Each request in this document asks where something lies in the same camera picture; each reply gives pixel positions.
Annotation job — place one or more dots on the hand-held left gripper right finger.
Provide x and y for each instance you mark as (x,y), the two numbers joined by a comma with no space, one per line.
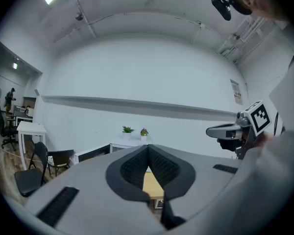
(201,170)

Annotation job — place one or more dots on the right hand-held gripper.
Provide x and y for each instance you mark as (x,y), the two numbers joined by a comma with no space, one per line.
(258,117)

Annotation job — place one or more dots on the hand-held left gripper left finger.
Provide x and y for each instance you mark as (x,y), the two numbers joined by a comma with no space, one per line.
(88,180)

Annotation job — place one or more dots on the chair with patterned cushion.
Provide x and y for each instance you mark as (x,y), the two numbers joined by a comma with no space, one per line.
(61,157)

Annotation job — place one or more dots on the yellow wooden table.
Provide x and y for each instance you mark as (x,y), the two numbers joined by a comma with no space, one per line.
(152,185)

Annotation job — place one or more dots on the black folding chair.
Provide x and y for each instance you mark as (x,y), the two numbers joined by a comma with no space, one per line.
(30,180)

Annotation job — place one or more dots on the green leafy potted plant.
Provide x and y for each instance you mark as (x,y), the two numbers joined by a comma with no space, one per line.
(127,130)

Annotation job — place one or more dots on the pink flowering potted plant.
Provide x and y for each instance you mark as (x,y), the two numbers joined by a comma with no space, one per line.
(144,132)

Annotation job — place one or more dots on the white table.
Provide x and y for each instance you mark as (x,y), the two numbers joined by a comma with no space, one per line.
(30,127)

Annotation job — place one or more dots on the white ceiling pipes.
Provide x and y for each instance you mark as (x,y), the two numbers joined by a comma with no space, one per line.
(242,38)

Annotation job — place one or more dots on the black office chair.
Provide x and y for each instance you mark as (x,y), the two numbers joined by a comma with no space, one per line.
(6,130)

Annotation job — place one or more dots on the small ceiling light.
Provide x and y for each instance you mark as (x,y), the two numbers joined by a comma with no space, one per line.
(15,65)

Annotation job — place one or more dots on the round ceiling fixture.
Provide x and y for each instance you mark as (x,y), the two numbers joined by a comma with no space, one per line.
(79,16)

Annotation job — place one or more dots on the wall poster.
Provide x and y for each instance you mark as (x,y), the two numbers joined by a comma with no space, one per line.
(236,92)

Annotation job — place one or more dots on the black head-mounted camera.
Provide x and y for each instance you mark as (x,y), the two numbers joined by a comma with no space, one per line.
(221,5)

